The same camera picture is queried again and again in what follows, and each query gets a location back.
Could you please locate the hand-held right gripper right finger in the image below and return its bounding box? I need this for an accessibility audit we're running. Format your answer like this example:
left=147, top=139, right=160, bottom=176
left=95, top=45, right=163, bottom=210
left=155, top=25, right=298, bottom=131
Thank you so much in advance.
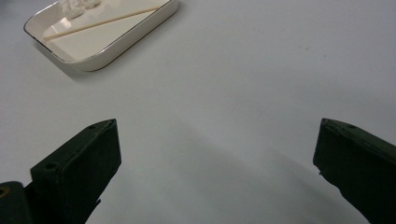
left=312, top=118, right=396, bottom=224

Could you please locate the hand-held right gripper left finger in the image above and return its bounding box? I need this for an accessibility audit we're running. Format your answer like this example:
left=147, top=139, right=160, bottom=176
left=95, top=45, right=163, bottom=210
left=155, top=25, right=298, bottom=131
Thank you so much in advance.
left=23, top=118, right=122, bottom=224

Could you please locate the white tray with gold rim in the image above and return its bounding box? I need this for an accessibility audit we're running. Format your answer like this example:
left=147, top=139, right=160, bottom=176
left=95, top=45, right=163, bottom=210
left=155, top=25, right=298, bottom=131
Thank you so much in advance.
left=23, top=0, right=180, bottom=73

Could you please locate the small white object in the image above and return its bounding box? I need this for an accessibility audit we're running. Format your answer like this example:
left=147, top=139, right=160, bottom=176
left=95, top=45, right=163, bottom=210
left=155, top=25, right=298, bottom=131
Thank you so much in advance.
left=42, top=5, right=163, bottom=41

